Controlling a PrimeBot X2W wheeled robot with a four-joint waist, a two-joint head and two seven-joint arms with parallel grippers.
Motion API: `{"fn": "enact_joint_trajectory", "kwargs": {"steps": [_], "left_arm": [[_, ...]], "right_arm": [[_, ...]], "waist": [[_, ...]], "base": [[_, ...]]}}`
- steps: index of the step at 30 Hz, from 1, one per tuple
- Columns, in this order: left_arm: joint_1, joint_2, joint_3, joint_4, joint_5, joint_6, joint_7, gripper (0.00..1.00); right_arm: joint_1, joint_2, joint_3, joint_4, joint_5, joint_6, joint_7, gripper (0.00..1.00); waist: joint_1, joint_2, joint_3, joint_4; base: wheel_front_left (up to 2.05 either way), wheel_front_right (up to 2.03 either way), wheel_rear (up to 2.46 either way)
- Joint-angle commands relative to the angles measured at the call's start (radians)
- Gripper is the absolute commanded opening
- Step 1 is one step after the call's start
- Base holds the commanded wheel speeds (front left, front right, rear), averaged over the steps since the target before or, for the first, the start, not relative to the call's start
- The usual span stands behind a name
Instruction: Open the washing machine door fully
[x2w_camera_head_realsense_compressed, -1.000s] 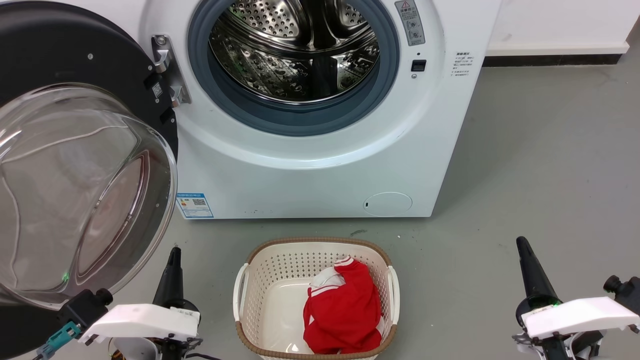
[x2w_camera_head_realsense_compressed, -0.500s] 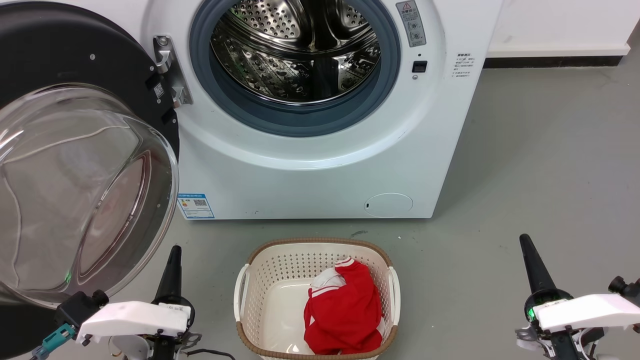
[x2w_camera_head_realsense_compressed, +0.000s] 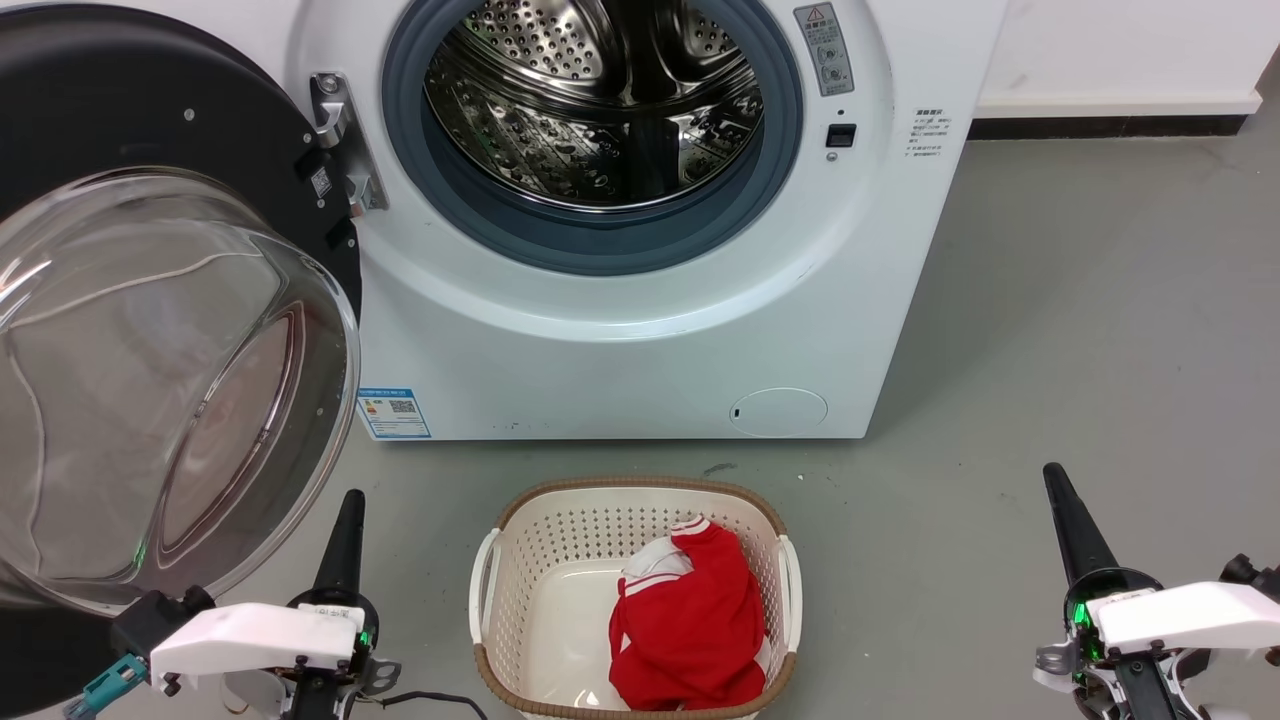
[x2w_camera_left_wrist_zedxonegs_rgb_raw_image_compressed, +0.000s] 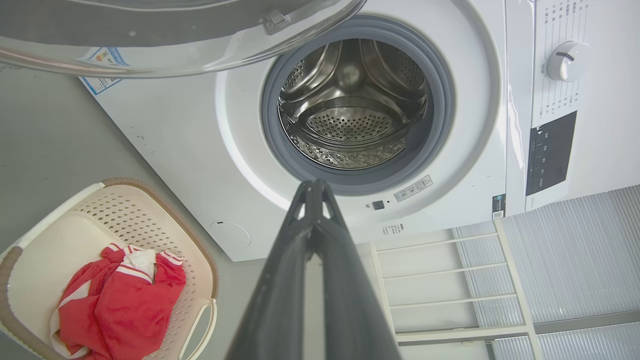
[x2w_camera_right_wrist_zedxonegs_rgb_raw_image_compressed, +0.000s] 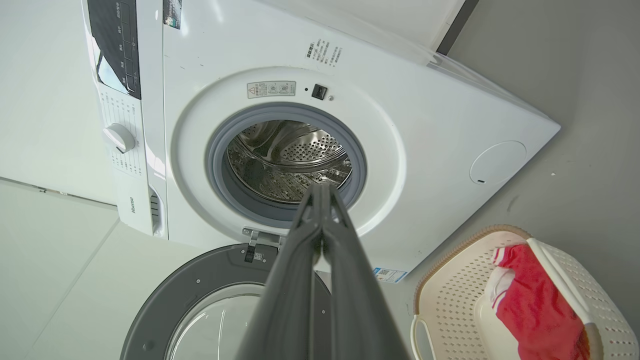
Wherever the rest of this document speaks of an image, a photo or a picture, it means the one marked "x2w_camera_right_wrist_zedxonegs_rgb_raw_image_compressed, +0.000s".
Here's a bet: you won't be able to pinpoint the white detergent drawer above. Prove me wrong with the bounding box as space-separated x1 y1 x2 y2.
114 167 169 239

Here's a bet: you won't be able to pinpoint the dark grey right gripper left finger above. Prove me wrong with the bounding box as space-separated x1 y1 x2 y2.
235 184 325 360

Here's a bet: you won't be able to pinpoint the blue energy label sticker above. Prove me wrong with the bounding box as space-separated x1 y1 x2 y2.
372 267 407 284

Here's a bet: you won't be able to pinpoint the white front-load washing machine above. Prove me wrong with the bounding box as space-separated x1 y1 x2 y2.
81 0 561 284

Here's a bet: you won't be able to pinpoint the round black glass washer door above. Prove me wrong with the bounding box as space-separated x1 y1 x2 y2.
120 243 334 360

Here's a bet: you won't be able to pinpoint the white round control knob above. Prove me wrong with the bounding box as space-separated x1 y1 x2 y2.
102 123 137 154

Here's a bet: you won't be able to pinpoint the black washer control panel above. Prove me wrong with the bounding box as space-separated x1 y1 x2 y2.
87 0 142 100

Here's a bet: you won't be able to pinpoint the small printed text sticker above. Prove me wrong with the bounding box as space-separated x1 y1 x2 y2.
305 39 344 69

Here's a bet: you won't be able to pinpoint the metal door hinge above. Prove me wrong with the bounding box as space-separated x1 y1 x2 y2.
242 227 287 264

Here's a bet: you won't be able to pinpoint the cream plastic laundry basket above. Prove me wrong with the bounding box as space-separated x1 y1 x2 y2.
410 224 640 360

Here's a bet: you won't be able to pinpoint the round white filter cover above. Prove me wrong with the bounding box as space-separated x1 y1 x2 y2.
469 140 528 186

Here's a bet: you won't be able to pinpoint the perforated steel washer drum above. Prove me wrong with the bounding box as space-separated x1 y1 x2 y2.
227 119 354 204

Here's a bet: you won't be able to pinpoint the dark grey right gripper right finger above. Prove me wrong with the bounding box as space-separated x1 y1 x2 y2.
321 183 412 360

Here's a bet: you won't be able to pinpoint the red and white garment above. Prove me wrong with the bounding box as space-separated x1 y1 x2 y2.
484 243 592 360

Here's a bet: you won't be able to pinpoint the white warning label sticker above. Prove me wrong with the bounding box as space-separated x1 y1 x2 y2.
246 80 297 100

